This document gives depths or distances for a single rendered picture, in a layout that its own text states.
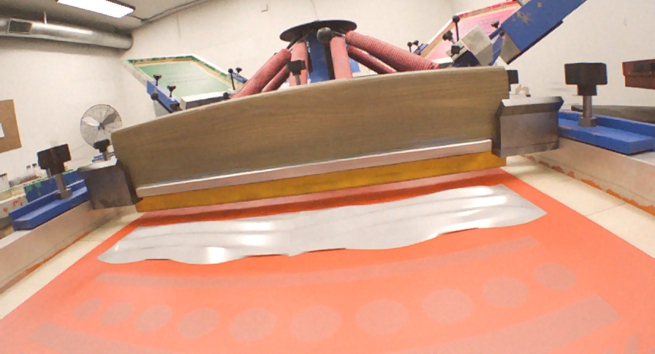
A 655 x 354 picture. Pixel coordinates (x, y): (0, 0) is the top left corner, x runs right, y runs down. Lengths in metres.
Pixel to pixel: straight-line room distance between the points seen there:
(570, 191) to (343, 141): 0.20
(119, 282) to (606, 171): 0.38
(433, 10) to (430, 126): 4.60
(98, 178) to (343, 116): 0.27
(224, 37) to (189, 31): 0.67
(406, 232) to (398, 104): 0.11
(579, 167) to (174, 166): 0.38
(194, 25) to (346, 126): 4.95
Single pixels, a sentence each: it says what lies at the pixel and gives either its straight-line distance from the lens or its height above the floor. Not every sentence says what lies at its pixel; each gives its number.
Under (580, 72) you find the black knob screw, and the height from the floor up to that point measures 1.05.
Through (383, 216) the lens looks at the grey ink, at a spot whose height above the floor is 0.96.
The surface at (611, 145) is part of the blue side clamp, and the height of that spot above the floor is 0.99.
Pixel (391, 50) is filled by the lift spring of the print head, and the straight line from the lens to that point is 0.91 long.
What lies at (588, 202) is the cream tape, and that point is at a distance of 0.25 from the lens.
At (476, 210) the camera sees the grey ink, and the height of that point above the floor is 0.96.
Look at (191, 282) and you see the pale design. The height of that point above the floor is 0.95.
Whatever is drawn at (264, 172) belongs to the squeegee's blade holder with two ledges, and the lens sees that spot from 0.25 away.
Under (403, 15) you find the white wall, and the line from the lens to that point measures 4.67.
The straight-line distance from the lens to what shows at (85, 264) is 0.29.
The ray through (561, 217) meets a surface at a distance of 0.22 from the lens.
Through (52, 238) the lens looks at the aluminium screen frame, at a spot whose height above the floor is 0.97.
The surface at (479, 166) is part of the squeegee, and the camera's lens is 0.29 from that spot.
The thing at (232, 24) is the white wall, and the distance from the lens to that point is 4.85.
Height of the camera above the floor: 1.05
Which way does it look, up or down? 14 degrees down
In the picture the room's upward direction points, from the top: 9 degrees counter-clockwise
